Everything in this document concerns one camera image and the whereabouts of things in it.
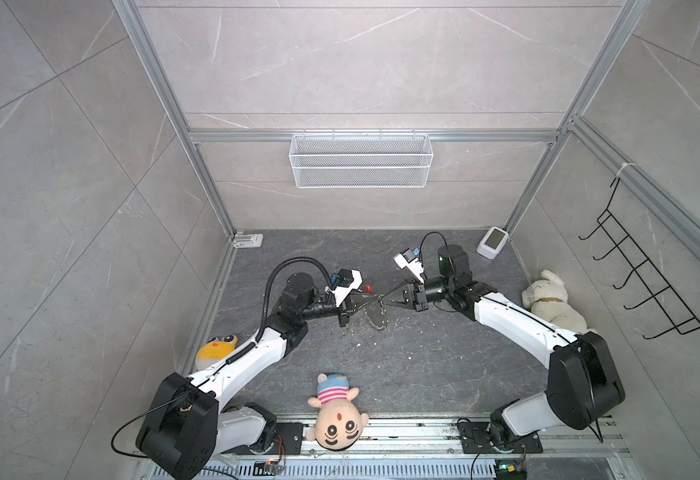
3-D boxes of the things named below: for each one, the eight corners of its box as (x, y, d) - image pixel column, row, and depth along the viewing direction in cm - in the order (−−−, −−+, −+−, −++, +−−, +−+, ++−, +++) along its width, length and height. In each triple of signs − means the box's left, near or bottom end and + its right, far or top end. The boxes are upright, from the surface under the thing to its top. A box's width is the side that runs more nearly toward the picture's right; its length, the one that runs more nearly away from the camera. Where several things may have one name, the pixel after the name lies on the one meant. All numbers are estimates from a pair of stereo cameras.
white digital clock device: (473, 250, 115) (476, 244, 112) (490, 229, 122) (493, 223, 119) (495, 262, 111) (498, 256, 108) (511, 239, 118) (515, 233, 116)
